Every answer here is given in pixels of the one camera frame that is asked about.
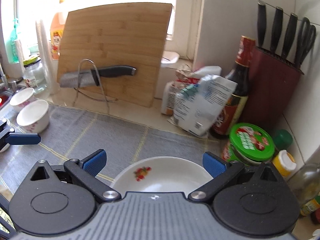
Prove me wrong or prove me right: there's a red white food bag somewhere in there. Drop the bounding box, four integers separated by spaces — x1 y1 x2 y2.
161 66 222 116

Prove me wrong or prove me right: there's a white clipped food bag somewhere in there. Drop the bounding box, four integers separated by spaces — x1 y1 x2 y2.
168 75 237 138

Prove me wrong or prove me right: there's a dark vinegar bottle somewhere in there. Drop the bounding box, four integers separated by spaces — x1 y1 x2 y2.
209 36 255 139

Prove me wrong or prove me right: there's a grey checked dish mat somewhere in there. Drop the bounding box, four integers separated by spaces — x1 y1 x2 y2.
1 104 222 193

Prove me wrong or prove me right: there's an orange cooking wine jug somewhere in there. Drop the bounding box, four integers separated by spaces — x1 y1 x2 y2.
50 0 68 60

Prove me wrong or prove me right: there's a green lid sauce jar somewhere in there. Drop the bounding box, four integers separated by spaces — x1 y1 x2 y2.
221 123 275 166

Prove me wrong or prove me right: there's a bamboo cutting board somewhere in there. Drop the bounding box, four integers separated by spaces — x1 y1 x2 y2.
57 2 172 107

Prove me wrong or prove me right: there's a glass jar with green lid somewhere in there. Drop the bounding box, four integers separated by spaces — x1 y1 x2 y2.
23 54 47 94

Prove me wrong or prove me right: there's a white floral bowl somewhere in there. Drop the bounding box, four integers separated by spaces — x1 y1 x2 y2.
16 100 49 133
9 87 36 113

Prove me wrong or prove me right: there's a stainless steel sink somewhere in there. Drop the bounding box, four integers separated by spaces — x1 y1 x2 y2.
1 80 26 109

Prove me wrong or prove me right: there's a green cap small bottle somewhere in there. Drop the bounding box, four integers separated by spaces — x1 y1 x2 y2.
272 129 293 153

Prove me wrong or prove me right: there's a green dish soap bottle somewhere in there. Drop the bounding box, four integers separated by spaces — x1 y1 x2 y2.
10 18 18 63

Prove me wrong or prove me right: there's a dark red knife block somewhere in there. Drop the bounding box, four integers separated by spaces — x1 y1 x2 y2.
240 1 316 131

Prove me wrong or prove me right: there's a yellow cap spice bottle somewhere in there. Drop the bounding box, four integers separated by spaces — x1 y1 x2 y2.
272 150 297 177

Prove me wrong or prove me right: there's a large white fruit plate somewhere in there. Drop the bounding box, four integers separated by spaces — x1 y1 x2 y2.
110 157 213 196

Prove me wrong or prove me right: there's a metal wire board stand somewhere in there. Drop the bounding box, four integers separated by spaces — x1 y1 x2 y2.
72 59 116 114

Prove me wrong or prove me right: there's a short white plastic roll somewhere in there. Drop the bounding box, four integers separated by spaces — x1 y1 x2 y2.
14 38 27 69

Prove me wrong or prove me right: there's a black handled kitchen knife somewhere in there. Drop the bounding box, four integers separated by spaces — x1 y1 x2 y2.
60 65 136 88

